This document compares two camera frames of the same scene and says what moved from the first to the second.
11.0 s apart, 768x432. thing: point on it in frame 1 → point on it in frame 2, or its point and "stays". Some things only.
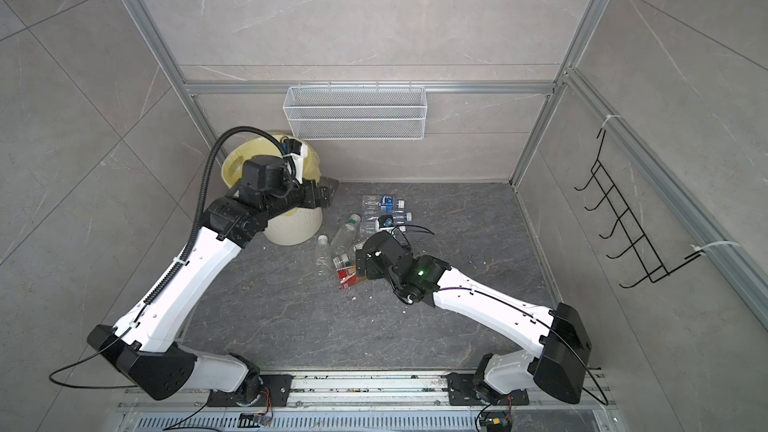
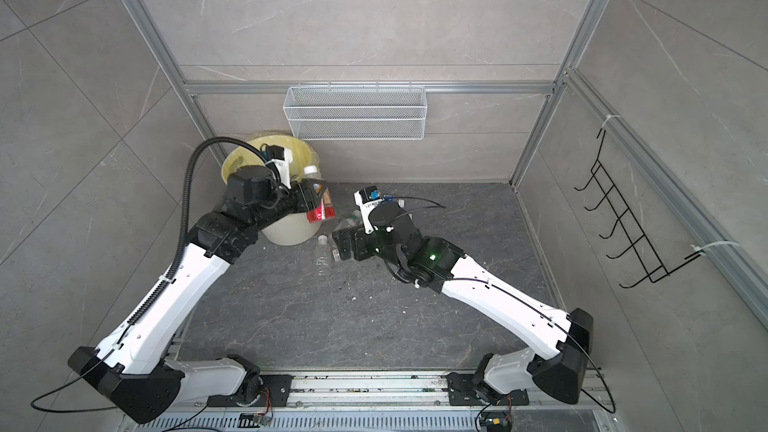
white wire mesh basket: x=352 y=113 stays
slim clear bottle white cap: x=323 y=256 stays
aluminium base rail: x=420 y=402 stays
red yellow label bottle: x=347 y=276 → x=325 y=208
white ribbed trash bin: x=297 y=227 stays
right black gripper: x=371 y=269 → x=346 y=244
